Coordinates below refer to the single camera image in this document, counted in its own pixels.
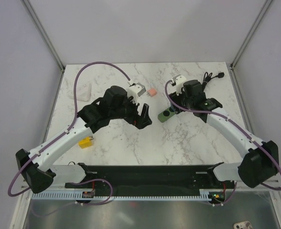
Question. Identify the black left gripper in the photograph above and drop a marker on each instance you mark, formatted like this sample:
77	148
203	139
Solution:
140	121

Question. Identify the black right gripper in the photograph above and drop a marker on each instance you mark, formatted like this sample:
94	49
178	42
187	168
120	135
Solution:
177	98

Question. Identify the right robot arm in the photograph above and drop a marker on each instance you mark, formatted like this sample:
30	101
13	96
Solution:
260	159

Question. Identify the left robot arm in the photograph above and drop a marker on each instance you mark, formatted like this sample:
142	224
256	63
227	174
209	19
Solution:
36	165

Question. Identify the pink plug adapter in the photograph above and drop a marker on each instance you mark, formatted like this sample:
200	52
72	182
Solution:
152	92

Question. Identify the yellow plug adapter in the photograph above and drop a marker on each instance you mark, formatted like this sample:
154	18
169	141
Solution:
86	142

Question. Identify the green power strip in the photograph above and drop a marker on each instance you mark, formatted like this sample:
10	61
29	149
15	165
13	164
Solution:
167	114

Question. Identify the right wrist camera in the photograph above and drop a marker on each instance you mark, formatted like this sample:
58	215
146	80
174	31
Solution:
178	81

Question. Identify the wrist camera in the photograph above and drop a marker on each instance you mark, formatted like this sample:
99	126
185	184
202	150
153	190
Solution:
178	81
134	91

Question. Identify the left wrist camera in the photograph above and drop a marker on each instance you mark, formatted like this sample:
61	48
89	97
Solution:
134	91

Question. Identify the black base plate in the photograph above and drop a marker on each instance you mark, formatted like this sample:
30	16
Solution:
155	180

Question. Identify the white slotted cable duct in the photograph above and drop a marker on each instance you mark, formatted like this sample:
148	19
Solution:
80	194

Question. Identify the aluminium frame rail right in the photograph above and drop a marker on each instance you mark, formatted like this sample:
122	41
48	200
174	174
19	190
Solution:
255	25

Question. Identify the aluminium frame rail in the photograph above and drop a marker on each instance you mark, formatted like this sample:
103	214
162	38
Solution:
39	26
255	25

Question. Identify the aluminium frame rail left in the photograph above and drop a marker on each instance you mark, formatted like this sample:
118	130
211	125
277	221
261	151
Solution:
39	26

